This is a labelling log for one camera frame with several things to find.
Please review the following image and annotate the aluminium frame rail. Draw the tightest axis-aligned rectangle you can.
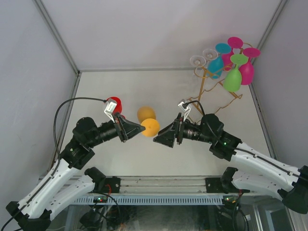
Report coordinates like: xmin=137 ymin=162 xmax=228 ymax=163
xmin=35 ymin=175 xmax=296 ymax=196

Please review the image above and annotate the clear wine glass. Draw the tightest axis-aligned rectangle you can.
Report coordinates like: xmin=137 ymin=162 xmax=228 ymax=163
xmin=190 ymin=55 xmax=207 ymax=85
xmin=203 ymin=49 xmax=218 ymax=61

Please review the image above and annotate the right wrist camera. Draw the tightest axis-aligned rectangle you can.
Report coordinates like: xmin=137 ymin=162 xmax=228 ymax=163
xmin=178 ymin=99 xmax=191 ymax=121

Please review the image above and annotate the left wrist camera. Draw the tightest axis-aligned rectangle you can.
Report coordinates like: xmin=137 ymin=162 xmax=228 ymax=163
xmin=104 ymin=99 xmax=117 ymax=122

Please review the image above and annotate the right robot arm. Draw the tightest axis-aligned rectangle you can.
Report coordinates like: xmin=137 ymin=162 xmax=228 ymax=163
xmin=153 ymin=114 xmax=308 ymax=214

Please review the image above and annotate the magenta wine glass rear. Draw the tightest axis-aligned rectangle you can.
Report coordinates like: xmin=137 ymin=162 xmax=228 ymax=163
xmin=222 ymin=37 xmax=244 ymax=65

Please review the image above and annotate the yellow wine glass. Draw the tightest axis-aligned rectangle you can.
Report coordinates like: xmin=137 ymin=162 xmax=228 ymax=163
xmin=137 ymin=106 xmax=160 ymax=137

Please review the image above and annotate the magenta wine glass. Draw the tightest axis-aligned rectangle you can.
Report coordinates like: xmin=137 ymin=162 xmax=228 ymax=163
xmin=239 ymin=47 xmax=260 ymax=85
xmin=222 ymin=37 xmax=244 ymax=65

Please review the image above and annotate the gold wire glass rack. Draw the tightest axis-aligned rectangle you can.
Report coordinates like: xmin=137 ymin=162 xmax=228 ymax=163
xmin=180 ymin=42 xmax=255 ymax=126

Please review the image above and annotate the slotted grey cable duct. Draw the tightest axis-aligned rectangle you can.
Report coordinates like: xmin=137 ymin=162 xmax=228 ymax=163
xmin=71 ymin=195 xmax=224 ymax=205

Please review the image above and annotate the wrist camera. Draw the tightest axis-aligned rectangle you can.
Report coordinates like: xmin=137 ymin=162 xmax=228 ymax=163
xmin=104 ymin=99 xmax=117 ymax=122
xmin=178 ymin=99 xmax=191 ymax=121

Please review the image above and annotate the blue wine glass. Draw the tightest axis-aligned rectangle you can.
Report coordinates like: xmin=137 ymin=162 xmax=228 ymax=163
xmin=208 ymin=43 xmax=231 ymax=79

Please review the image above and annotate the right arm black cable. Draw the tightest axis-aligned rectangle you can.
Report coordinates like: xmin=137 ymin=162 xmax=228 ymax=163
xmin=184 ymin=100 xmax=301 ymax=178

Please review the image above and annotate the clear wine glass front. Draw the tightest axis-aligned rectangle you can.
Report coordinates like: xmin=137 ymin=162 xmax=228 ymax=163
xmin=190 ymin=55 xmax=207 ymax=85

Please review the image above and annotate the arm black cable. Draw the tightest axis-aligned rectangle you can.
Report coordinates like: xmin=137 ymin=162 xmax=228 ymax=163
xmin=184 ymin=100 xmax=301 ymax=178
xmin=0 ymin=97 xmax=108 ymax=226

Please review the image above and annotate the green wine glass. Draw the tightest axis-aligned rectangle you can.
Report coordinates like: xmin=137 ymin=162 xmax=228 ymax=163
xmin=223 ymin=54 xmax=248 ymax=92

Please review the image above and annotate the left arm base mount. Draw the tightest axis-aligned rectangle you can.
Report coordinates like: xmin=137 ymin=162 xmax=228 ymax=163
xmin=89 ymin=176 xmax=121 ymax=194

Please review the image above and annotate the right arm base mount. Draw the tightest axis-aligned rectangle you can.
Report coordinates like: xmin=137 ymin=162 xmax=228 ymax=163
xmin=205 ymin=178 xmax=251 ymax=194

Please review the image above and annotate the red wine glass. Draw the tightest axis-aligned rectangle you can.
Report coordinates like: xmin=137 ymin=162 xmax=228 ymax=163
xmin=104 ymin=97 xmax=122 ymax=121

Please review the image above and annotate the magenta wine glass front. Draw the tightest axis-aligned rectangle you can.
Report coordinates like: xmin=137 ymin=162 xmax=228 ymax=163
xmin=239 ymin=47 xmax=260 ymax=85

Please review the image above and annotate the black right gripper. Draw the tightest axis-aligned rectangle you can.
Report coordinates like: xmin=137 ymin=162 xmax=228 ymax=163
xmin=154 ymin=113 xmax=214 ymax=147

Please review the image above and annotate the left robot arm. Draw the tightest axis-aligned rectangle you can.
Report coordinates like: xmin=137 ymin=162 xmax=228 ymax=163
xmin=6 ymin=113 xmax=145 ymax=231

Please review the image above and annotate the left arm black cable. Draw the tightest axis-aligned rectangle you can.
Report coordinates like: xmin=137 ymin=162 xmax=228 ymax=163
xmin=0 ymin=97 xmax=108 ymax=226

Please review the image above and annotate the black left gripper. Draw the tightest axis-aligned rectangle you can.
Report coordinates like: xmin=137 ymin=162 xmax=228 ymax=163
xmin=87 ymin=112 xmax=145 ymax=148

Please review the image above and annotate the clear wine glass rear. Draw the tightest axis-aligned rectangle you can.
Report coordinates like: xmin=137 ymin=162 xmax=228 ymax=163
xmin=203 ymin=49 xmax=218 ymax=61

